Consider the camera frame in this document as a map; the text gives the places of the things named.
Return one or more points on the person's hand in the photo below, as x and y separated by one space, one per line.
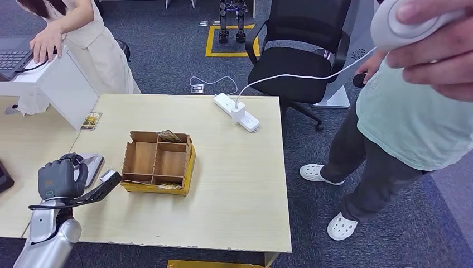
443 63
374 66
46 42

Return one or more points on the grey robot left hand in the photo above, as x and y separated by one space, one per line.
59 179

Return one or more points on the black handheld controller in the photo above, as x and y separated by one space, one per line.
359 80

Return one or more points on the white ID card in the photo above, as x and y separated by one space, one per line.
88 161

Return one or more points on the white handheld controller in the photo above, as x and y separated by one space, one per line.
388 33

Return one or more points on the wooden compartment box yellow base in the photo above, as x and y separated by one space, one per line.
168 162

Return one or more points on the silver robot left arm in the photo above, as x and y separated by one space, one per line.
44 244

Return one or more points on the grey card reader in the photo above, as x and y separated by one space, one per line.
94 174

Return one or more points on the person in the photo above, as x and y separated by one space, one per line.
406 122
99 55

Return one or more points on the yellow picture card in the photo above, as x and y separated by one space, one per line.
91 121

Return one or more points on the yellow patterned key card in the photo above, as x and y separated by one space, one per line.
169 186

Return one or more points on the brown patterned key card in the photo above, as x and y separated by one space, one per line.
169 137

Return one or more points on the dark laptop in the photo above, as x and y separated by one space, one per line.
11 61

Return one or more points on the white desk riser box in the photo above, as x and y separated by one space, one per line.
66 88

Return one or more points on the black flat device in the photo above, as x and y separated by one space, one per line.
4 181

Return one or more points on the black round stool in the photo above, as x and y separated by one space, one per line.
125 50

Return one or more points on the black office chair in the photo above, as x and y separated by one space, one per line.
290 61

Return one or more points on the white furniture legs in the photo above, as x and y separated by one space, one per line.
166 3

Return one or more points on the white charger plug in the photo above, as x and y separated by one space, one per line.
238 113

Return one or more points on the white power strip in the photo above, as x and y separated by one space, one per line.
223 100

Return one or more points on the small metal floor plate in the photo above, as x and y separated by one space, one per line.
202 23
216 22

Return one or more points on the black robot legs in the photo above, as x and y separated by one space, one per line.
223 22

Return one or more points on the metal floor socket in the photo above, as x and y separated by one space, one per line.
197 88

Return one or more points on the yellow floor tape square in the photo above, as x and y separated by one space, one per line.
208 40

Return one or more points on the black camera bracket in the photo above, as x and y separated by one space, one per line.
99 190

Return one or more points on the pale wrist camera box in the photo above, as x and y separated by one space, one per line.
108 175

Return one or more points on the grey white pedestal stand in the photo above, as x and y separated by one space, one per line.
334 99

